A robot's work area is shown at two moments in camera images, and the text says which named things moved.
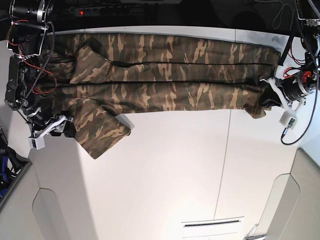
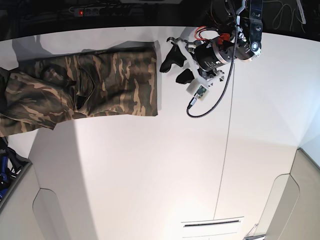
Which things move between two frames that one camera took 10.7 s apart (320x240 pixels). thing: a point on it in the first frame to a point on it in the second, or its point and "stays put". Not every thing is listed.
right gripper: x=293 y=90 to x=213 y=51
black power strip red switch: x=94 y=11 stays put
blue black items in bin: x=11 y=163 stays put
